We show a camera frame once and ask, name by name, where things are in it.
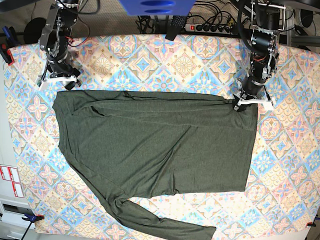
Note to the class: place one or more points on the blue clamp bottom left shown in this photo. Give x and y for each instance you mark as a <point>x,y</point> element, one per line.
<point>31,218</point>

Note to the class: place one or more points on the dark green long-sleeve shirt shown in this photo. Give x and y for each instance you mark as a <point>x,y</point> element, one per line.
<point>126,144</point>

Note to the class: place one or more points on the patterned tile tablecloth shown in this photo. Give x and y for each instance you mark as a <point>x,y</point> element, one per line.
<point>282,193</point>

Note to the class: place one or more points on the black remote keypad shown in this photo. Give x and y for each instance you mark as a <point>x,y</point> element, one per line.
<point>178,22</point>

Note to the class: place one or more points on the white cabinet drawer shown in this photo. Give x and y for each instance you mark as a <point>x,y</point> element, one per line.
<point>12,214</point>

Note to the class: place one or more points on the white power strip red switch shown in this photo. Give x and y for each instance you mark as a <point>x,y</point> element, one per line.
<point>207,28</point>

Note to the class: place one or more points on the blue plastic box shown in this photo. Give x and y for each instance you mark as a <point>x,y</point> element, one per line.
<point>157,7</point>

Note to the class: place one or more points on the orange clamp bottom right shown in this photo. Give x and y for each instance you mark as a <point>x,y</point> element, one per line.
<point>311,224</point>

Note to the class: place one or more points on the black round stool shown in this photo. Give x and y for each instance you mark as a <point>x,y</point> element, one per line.
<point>33,30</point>

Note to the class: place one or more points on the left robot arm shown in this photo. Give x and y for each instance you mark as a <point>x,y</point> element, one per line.
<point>268,20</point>

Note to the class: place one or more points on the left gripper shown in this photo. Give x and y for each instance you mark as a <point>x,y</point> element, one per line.
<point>248,92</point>

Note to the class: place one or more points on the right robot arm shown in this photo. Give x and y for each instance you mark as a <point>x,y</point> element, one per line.
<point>53,35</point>

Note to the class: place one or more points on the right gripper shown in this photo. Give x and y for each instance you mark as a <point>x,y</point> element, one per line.
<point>61,71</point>

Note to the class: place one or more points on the red white label stickers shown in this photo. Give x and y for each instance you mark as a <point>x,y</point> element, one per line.
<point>10,184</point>

